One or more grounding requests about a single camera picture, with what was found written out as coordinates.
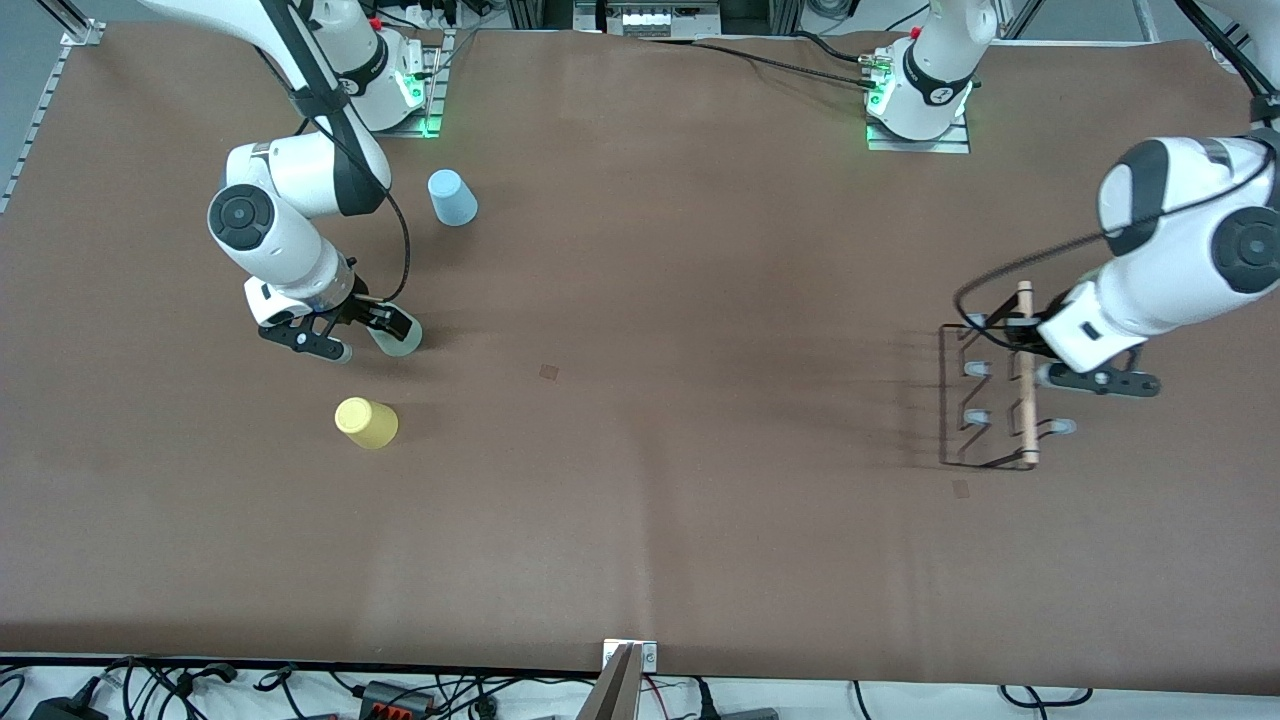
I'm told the orange black connector block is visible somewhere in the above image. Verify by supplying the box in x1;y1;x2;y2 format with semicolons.
358;680;438;717

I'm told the perforated aluminium edge rail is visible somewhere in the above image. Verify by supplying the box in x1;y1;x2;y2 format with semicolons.
0;45;77;216

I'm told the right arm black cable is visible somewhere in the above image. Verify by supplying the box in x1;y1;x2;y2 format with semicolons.
258;0;413;306

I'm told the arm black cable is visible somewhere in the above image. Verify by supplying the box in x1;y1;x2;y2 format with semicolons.
258;0;413;306
955;0;1280;336

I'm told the right arm aluminium base plate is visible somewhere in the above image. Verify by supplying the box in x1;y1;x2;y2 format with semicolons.
335;28;448;138

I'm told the black cable on table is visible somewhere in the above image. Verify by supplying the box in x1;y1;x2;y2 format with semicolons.
640;30;886;93

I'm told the white power strip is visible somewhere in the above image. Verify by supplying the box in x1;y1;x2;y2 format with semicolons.
573;0;723;39

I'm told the brown table cover sheet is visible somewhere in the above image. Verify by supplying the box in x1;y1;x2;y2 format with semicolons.
0;20;1280;693

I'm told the black wire cup holder rack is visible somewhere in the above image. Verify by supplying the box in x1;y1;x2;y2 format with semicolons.
938;280;1079;471

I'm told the light blue plastic cup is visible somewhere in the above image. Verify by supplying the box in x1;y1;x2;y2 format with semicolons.
427;169;479;228

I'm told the left arm aluminium base plate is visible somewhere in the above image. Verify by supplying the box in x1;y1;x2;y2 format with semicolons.
866;116;972;154

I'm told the mint green plastic cup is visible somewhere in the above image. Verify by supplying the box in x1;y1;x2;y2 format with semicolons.
365;322;423;357

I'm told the yellow plastic cup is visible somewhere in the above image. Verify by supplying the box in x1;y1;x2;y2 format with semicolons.
334;397;400;450

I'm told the aluminium corner rail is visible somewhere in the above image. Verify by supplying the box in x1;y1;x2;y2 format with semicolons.
1208;30;1263;71
38;0;106;48

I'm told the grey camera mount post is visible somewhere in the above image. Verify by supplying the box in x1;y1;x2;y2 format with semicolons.
578;640;659;720

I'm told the black power adapter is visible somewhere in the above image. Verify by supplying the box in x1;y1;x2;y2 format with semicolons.
28;695;109;720

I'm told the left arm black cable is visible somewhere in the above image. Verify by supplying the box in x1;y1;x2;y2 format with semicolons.
955;0;1280;336

